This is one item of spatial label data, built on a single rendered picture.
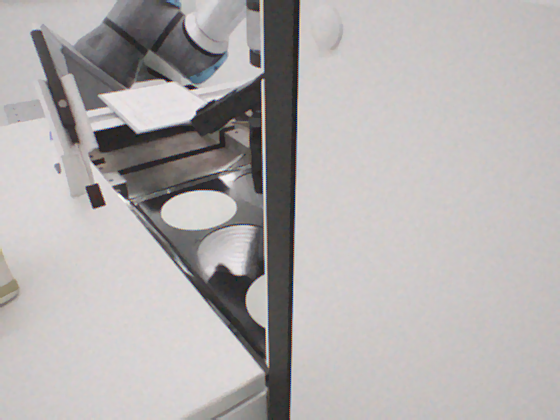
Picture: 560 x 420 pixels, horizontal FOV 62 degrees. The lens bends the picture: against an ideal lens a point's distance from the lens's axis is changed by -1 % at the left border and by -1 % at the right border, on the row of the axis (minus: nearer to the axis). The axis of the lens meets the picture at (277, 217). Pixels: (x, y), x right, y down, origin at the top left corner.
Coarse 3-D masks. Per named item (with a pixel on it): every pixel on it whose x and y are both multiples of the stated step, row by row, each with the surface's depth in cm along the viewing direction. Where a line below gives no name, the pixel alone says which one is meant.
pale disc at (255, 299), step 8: (256, 280) 51; (264, 280) 51; (256, 288) 50; (264, 288) 50; (248, 296) 49; (256, 296) 49; (264, 296) 49; (248, 304) 48; (256, 304) 48; (264, 304) 48; (256, 312) 47; (264, 312) 47; (256, 320) 46; (264, 320) 46
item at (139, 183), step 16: (176, 160) 80; (192, 160) 80; (208, 160) 80; (224, 160) 80; (240, 160) 80; (128, 176) 75; (144, 176) 75; (160, 176) 75; (176, 176) 75; (192, 176) 75; (128, 192) 71; (144, 192) 71
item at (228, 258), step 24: (240, 192) 67; (240, 216) 61; (168, 240) 57; (192, 240) 57; (216, 240) 57; (240, 240) 57; (192, 264) 53; (216, 264) 53; (240, 264) 53; (264, 264) 53; (216, 288) 50; (240, 288) 50; (240, 312) 47; (264, 336) 44
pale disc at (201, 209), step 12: (192, 192) 67; (204, 192) 67; (216, 192) 67; (168, 204) 64; (180, 204) 64; (192, 204) 64; (204, 204) 64; (216, 204) 64; (228, 204) 64; (168, 216) 62; (180, 216) 62; (192, 216) 62; (204, 216) 62; (216, 216) 62; (228, 216) 62; (180, 228) 59; (192, 228) 59; (204, 228) 59
